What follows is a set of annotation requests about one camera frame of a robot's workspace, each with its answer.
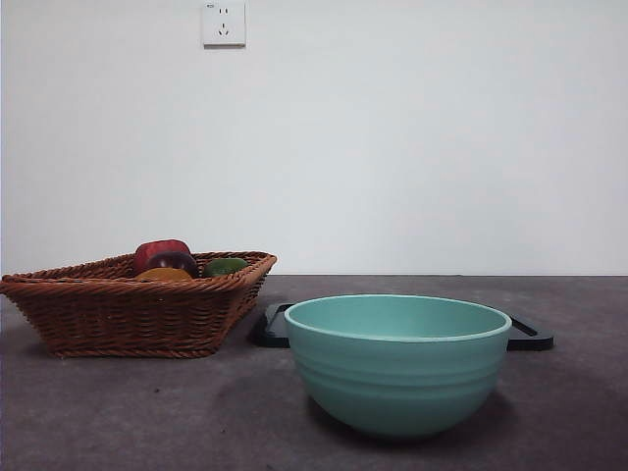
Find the brown wicker basket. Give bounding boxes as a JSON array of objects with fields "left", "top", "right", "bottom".
[{"left": 0, "top": 250, "right": 279, "bottom": 359}]

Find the teal ceramic bowl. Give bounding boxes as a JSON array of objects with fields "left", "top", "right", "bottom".
[{"left": 284, "top": 293, "right": 513, "bottom": 440}]

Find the dark purple plum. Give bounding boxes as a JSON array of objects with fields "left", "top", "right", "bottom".
[{"left": 146, "top": 251, "right": 200, "bottom": 280}]

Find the dark green rectangular tray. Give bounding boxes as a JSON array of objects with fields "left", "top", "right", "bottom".
[{"left": 249, "top": 302, "right": 555, "bottom": 352}]

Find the white wall socket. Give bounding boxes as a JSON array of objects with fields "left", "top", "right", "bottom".
[{"left": 202, "top": 0, "right": 247, "bottom": 49}]

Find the green avocado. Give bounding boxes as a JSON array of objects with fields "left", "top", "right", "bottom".
[{"left": 201, "top": 257, "right": 250, "bottom": 279}]

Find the red apple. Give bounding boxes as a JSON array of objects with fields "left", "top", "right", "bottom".
[{"left": 132, "top": 238, "right": 192, "bottom": 277}]

